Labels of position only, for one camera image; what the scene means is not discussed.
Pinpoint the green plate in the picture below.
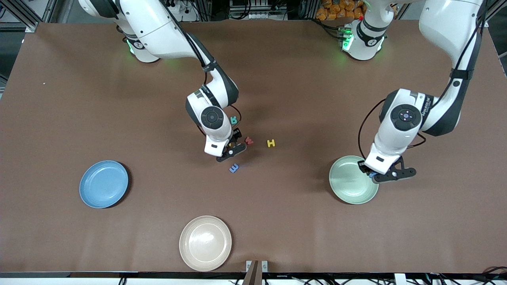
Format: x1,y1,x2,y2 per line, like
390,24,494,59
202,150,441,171
329,155,379,205

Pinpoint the beige plate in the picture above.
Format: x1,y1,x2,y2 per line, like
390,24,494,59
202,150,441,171
179,215,233,272

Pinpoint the blue plate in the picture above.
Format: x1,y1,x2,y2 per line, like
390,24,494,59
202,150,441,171
79,160,129,209

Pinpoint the white power strip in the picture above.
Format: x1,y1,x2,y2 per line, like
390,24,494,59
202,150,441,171
166,0,198,22

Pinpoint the bag of oranges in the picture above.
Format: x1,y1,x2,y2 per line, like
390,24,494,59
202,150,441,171
316,0,367,21

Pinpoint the table edge mount bracket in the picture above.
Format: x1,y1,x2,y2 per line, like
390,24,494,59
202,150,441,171
246,260,269,285

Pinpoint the aluminium frame profile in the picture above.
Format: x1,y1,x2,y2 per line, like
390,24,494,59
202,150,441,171
0,0,40,33
485,0,507,29

